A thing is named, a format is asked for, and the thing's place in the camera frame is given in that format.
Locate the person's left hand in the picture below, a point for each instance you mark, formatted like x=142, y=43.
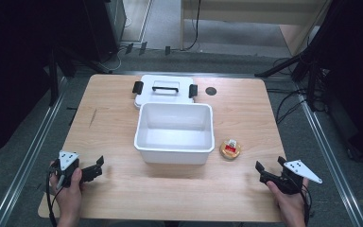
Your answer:
x=69, y=195

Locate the black round table grommet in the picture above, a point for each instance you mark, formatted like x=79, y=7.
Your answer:
x=210, y=91

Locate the dark curtain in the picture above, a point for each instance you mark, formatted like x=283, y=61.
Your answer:
x=12, y=69
x=356, y=78

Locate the black floor plug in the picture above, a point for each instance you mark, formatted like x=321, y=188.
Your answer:
x=167, y=50
x=142, y=48
x=129, y=48

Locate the black metal stand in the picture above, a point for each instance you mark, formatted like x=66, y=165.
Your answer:
x=54, y=72

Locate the person's right hand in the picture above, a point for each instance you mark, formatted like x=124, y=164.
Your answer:
x=288, y=203

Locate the light wooden desk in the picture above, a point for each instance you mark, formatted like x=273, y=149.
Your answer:
x=249, y=15

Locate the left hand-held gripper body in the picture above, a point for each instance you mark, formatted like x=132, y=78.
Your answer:
x=66, y=165

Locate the white lid with black clips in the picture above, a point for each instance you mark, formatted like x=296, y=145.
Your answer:
x=164, y=91

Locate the small toy cake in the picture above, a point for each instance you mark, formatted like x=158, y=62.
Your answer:
x=230, y=149

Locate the black cabinet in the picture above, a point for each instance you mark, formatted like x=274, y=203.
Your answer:
x=105, y=28

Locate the black tripod stand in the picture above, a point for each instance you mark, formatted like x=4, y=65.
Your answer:
x=296, y=61

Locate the aluminium floor rail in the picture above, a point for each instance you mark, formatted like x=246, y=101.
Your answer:
x=28, y=157
x=327, y=151

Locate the white plastic storage box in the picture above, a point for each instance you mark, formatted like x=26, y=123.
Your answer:
x=175, y=134

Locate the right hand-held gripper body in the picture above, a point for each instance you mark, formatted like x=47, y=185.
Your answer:
x=291, y=176

